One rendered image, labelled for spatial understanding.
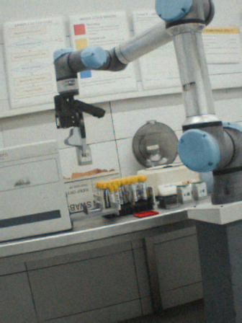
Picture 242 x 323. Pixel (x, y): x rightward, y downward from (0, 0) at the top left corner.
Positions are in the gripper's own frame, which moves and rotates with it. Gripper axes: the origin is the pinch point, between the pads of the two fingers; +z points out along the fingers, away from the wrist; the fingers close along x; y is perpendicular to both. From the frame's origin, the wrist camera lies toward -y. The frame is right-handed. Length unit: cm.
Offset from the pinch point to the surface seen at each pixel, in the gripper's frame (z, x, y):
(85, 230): 24.8, 8.3, 5.7
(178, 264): 64, -61, -53
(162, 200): 21.8, -2.5, -26.0
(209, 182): 20, -9, -49
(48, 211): 17.2, 4.6, 15.8
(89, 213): 20.3, 2.9, 2.0
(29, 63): -42, -58, 5
